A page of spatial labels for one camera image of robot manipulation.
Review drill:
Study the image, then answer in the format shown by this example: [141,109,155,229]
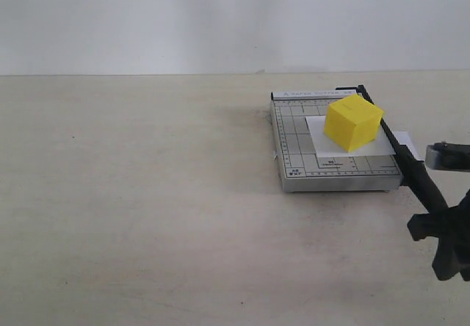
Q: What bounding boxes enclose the yellow cube block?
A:
[323,94,384,153]

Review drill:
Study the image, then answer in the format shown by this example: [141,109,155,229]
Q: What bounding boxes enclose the black cutter blade arm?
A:
[335,84,451,217]

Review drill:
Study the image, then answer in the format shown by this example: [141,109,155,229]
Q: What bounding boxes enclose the white paper sheet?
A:
[305,116,395,158]

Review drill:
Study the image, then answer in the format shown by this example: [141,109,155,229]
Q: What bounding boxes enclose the grey paper cutter base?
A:
[270,87,402,192]

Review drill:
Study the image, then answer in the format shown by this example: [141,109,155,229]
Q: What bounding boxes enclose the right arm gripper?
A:
[407,142,470,281]

